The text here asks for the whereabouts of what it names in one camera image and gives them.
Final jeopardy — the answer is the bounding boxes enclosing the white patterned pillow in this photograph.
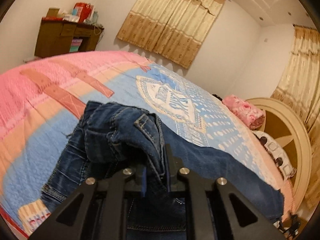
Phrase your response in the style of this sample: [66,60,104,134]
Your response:
[252,131,296,180]

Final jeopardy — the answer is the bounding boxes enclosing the pink and blue bedspread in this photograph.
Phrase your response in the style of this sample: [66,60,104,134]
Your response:
[1,51,296,239]

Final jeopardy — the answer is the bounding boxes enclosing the beige corner curtain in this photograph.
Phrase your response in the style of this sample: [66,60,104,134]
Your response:
[271,25,319,209]

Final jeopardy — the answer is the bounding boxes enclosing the beige window curtain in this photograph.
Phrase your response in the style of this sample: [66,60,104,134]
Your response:
[117,0,225,69]

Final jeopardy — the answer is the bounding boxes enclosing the dark blue denim jeans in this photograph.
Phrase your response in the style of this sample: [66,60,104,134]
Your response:
[41,101,284,239]

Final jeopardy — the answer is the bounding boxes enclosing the stacked colourful books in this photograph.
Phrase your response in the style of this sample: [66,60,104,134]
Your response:
[69,38,82,53]

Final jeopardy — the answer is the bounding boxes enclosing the cream round wooden headboard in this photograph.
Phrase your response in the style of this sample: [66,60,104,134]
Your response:
[248,98,311,208]

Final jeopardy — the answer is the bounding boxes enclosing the dark brown wooden cabinet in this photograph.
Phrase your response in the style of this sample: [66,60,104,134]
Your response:
[34,18,104,58]

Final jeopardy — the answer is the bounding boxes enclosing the red gift bag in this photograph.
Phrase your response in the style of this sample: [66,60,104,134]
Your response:
[72,2,94,23]

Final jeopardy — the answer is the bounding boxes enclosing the pink floral rolled blanket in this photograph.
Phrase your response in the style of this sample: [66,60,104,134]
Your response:
[222,95,266,130]

